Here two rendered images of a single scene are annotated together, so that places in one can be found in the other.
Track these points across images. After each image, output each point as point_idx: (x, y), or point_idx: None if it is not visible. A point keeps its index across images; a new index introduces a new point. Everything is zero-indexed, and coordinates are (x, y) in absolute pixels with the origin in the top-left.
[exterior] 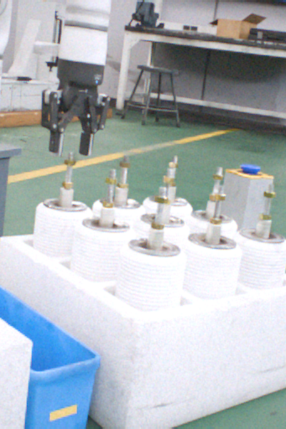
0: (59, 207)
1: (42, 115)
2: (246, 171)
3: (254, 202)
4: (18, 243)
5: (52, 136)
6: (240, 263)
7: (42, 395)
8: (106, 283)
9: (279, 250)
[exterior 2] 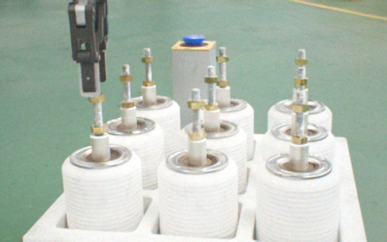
0: (108, 162)
1: (74, 44)
2: (194, 44)
3: None
4: (61, 233)
5: (86, 70)
6: None
7: None
8: (244, 232)
9: (331, 115)
